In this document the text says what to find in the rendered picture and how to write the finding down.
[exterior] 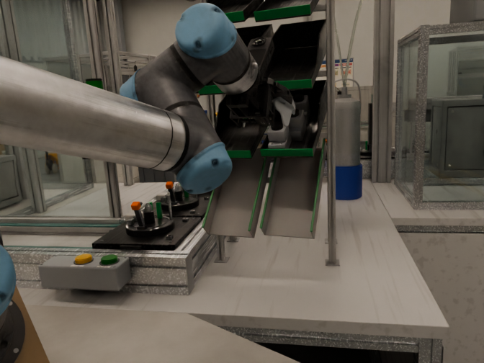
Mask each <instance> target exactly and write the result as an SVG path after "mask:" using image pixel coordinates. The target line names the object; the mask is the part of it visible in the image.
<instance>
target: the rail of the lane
mask: <svg viewBox="0 0 484 363"><path fill-rule="evenodd" d="M4 248H5V249H6V251H7V252H8V253H9V255H10V256H11V258H12V261H13V263H14V268H15V272H16V286H17V288H32V289H48V290H75V289H58V288H43V287H42V285H41V281H40V273H39V269H38V266H39V265H41V264H42V263H44V262H45V261H47V260H48V259H50V258H52V257H54V256H55V255H59V256H79V255H82V254H91V255H92V256H106V255H110V254H114V255H116V256H117V257H128V258H129V261H130V272H131V279H130V280H129V281H128V282H127V283H126V284H125V285H124V286H123V287H122V288H121V289H120V290H119V291H107V290H80V291H97V292H129V293H145V294H162V295H190V293H191V292H192V290H193V289H194V274H193V266H192V252H191V251H158V250H142V246H126V245H121V246H120V249H90V248H25V247H4Z"/></svg>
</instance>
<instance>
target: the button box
mask: <svg viewBox="0 0 484 363"><path fill-rule="evenodd" d="M76 257H77V256H59V255H55V256H54V257H52V258H50V259H48V260H47V261H45V262H44V263H42V264H41V265H39V266H38V269H39V273H40V281H41V285H42V287H43V288H58V289H75V290H107V291H119V290H120V289H121V288H122V287H123V286H124V285H125V284H126V283H127V282H128V281H129V280H130V279H131V272H130V261H129V258H128V257H118V261H117V262H115V263H113V264H102V263H101V258H102V257H103V256H93V257H92V260H91V261H90V262H87V263H84V264H77V263H76V262H75V258H76Z"/></svg>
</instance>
